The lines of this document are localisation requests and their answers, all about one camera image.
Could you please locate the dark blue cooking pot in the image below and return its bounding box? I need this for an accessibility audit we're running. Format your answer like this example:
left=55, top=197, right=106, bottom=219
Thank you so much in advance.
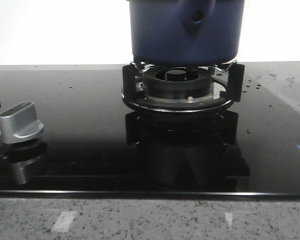
left=129, top=0, right=245, bottom=67

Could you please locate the black glass gas stove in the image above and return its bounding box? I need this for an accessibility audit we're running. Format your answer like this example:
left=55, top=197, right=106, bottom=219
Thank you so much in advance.
left=0, top=69, right=300, bottom=200

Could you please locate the right black gas burner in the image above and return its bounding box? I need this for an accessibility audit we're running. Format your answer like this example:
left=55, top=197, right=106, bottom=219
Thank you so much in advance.
left=136, top=66, right=213, bottom=104

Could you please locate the right black pot support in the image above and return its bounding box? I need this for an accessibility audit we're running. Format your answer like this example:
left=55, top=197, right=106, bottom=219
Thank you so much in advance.
left=121, top=60, right=245, bottom=115

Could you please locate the silver stove knob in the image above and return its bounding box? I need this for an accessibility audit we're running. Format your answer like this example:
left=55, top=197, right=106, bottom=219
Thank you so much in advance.
left=0, top=101, right=44, bottom=144

